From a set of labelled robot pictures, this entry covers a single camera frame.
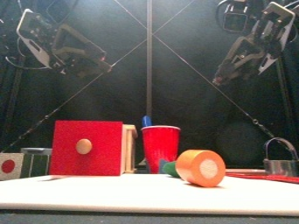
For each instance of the orange toy carrot piece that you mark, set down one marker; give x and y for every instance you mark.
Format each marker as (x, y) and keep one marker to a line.
(194, 169)

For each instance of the green toy carrot top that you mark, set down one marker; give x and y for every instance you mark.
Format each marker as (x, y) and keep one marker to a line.
(170, 169)

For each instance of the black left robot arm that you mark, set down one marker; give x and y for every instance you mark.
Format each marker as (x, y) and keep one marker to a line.
(9, 35)

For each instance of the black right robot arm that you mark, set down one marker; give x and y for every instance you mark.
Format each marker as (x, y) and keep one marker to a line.
(260, 4)

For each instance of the wooden drawer cabinet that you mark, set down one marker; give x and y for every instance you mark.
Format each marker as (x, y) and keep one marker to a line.
(130, 148)

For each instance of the red drawer with wooden knob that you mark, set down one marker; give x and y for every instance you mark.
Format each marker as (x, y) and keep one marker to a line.
(86, 157)

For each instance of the blue utensil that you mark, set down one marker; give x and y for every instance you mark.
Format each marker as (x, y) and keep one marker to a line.
(147, 121)

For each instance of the red plastic cup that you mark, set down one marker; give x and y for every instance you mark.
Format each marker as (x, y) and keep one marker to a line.
(161, 145)

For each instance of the dark green box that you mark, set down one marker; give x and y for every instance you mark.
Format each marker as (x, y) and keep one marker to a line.
(35, 164)

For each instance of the small blue block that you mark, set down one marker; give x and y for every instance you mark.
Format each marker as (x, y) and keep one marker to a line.
(162, 166)

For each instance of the red flat sheet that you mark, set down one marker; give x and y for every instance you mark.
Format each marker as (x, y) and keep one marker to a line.
(269, 177)

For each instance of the pale block with red dot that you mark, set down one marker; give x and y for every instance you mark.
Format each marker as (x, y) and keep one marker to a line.
(10, 166)

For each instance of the white cutting board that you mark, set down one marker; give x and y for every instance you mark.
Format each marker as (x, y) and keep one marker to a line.
(137, 195)

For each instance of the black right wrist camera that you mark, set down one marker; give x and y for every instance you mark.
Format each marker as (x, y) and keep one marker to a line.
(236, 20)

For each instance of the vertical metal frame pole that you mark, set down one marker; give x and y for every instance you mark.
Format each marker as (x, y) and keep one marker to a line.
(149, 58)

